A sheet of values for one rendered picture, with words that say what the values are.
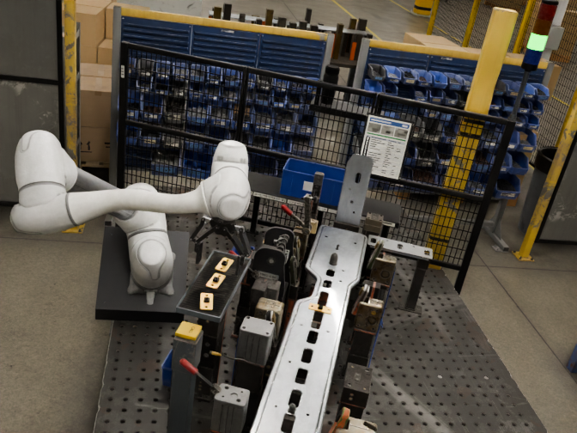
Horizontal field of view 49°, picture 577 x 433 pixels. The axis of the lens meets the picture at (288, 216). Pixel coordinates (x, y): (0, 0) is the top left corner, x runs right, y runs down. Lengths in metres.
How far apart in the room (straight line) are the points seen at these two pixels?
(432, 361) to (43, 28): 2.95
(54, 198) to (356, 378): 1.04
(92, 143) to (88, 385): 2.48
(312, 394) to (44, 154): 1.07
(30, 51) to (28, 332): 1.70
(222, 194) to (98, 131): 3.71
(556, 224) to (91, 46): 4.51
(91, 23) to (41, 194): 4.65
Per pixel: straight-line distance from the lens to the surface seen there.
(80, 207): 1.91
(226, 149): 1.80
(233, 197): 1.64
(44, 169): 1.97
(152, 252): 2.37
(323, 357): 2.07
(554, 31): 6.99
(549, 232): 5.44
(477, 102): 3.04
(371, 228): 2.88
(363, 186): 2.83
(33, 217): 1.94
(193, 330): 1.83
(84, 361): 3.52
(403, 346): 2.73
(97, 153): 5.37
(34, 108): 4.37
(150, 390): 2.32
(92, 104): 5.22
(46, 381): 3.42
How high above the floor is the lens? 2.28
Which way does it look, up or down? 27 degrees down
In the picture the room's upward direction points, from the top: 10 degrees clockwise
